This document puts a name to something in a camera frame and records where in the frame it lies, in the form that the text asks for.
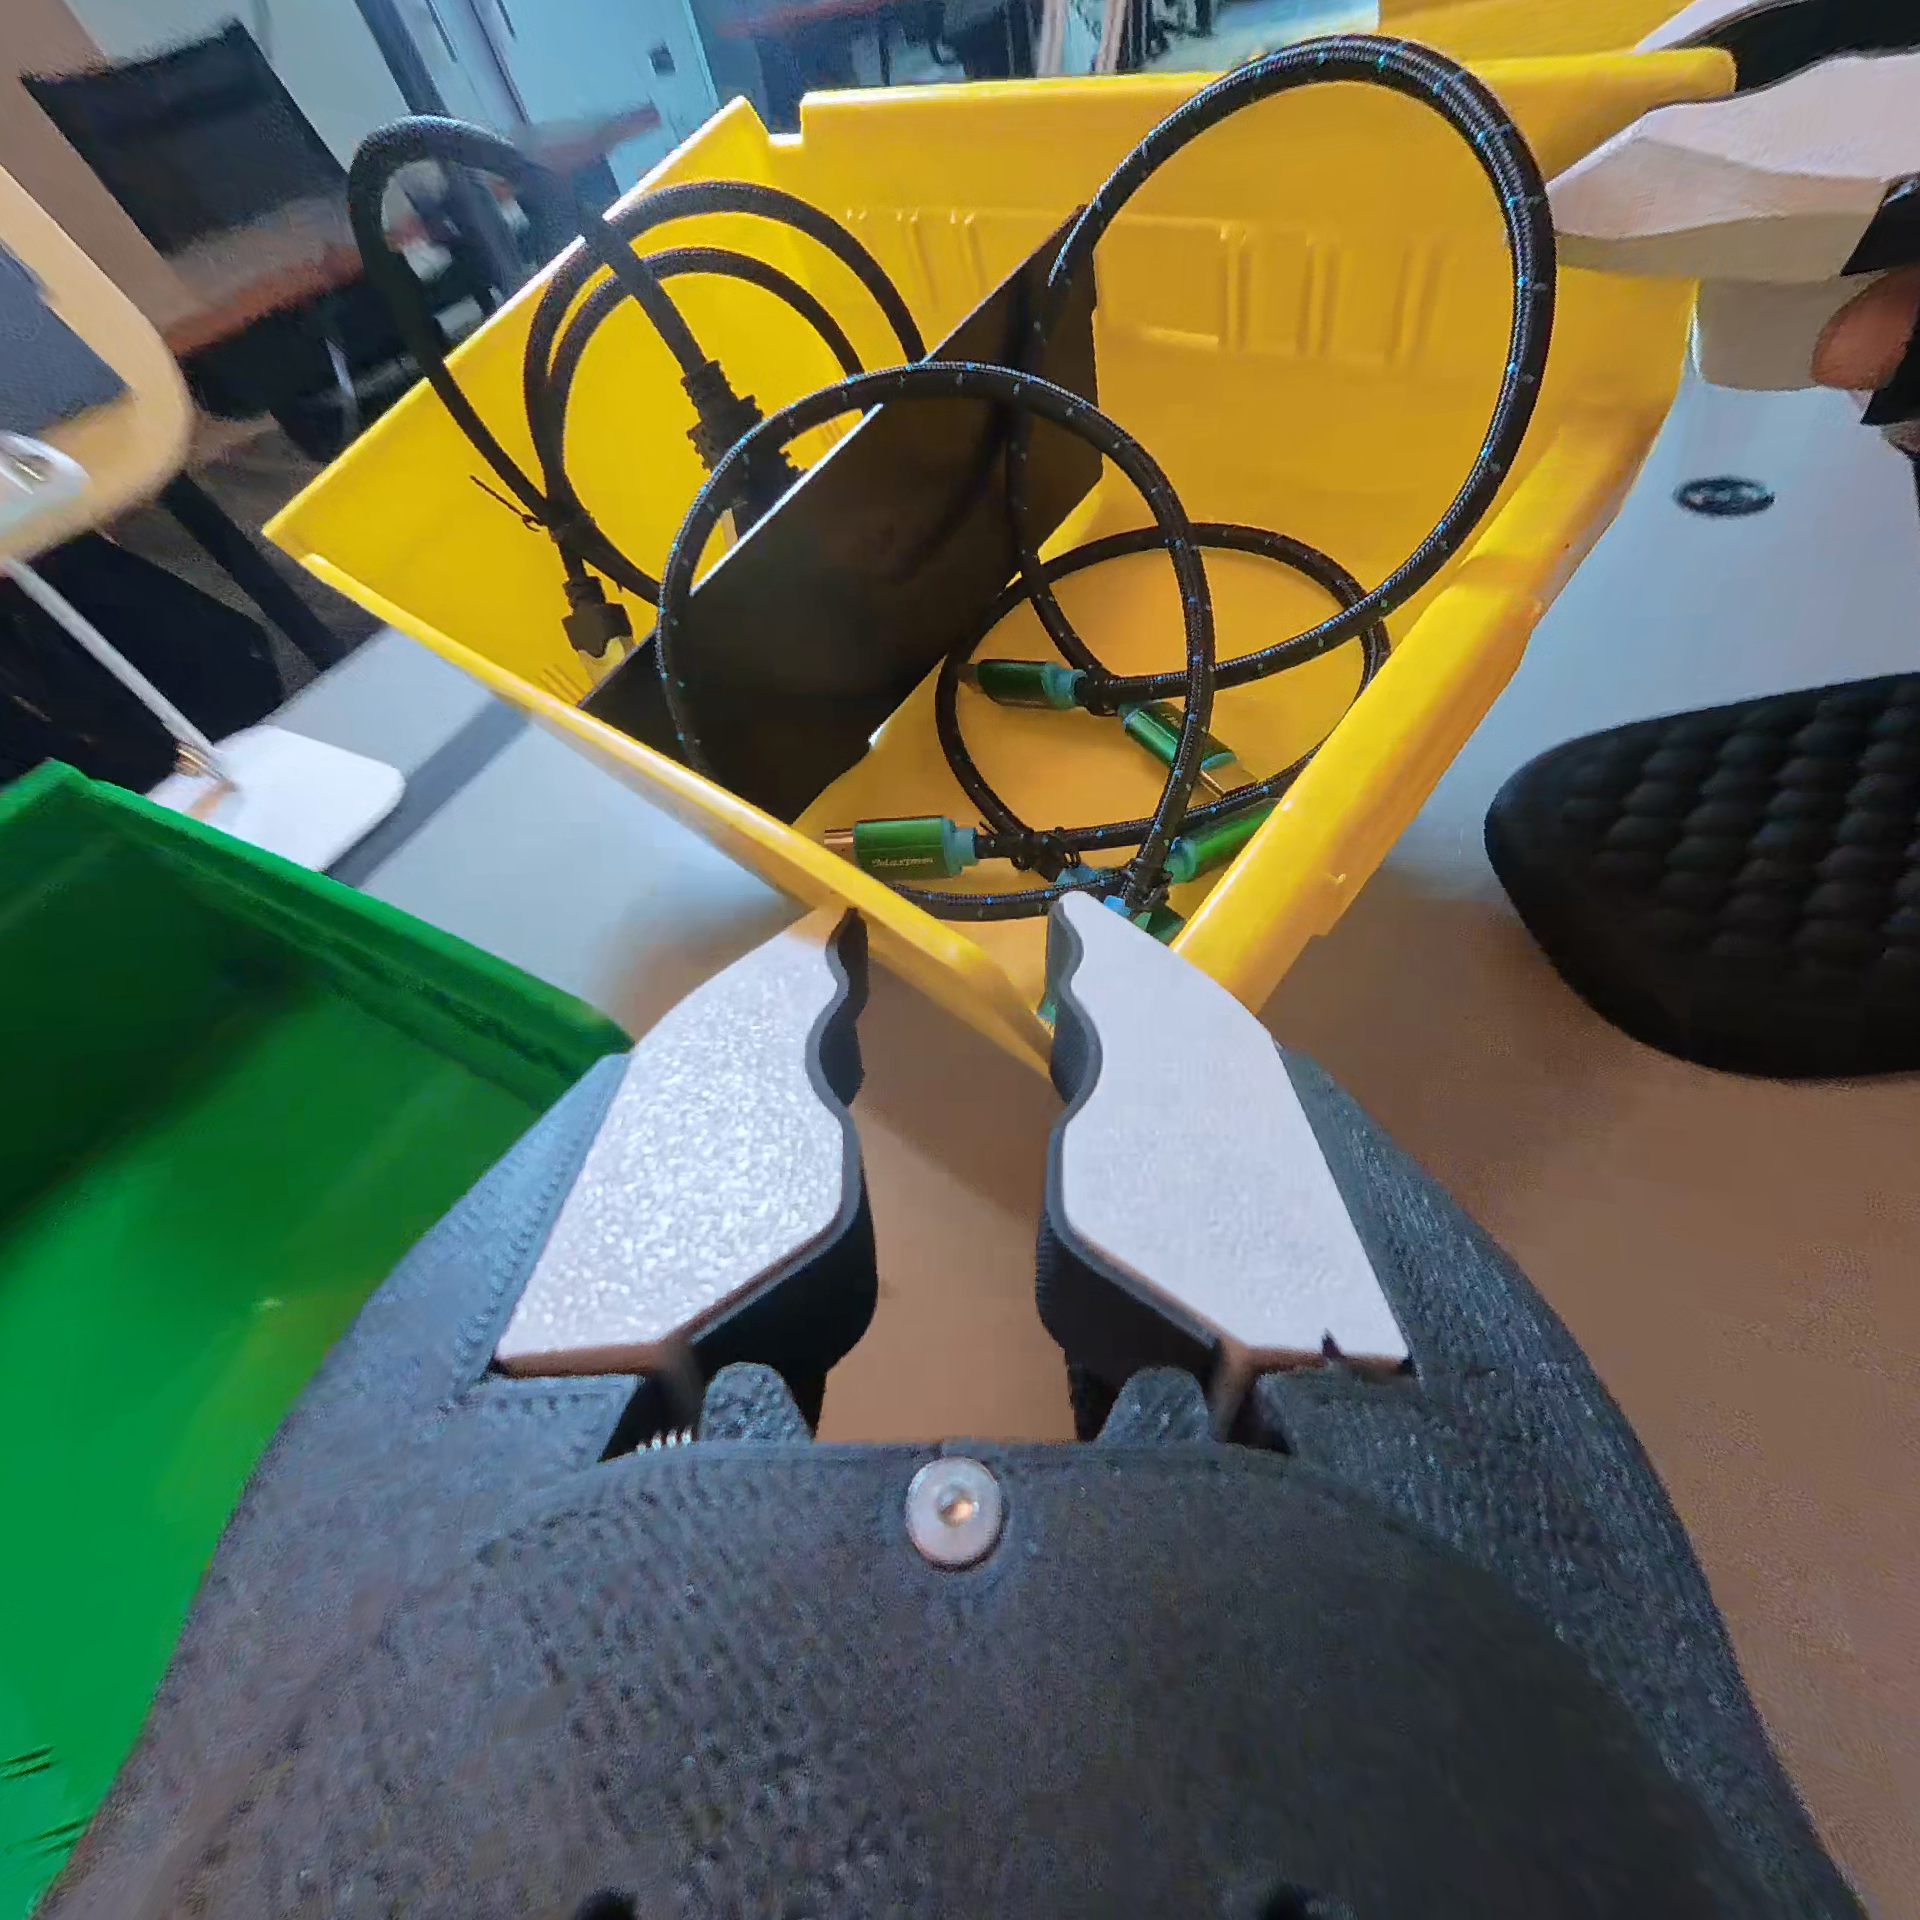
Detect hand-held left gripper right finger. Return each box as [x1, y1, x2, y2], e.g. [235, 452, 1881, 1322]
[1036, 891, 1414, 1427]

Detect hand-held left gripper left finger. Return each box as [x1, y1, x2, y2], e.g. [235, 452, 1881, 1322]
[491, 903, 883, 1427]

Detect braided HDMI cable green plugs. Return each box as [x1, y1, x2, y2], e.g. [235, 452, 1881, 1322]
[657, 364, 1391, 924]
[1001, 31, 1558, 940]

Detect yellow storage bin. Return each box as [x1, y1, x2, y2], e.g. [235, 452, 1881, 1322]
[264, 45, 1740, 1059]

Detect green storage bin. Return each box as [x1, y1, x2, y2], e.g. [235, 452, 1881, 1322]
[0, 756, 633, 1920]

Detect black braided adapter cable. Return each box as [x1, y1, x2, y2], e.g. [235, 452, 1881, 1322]
[347, 116, 934, 663]

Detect person's right hand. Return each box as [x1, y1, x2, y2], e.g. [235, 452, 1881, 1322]
[1811, 267, 1920, 396]

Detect white board stand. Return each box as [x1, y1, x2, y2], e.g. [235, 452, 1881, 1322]
[0, 433, 409, 875]

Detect black bin divider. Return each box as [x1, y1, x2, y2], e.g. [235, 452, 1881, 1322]
[577, 211, 1107, 825]

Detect black bumpy seat cushion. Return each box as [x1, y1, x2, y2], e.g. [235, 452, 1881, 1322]
[1487, 675, 1920, 1079]

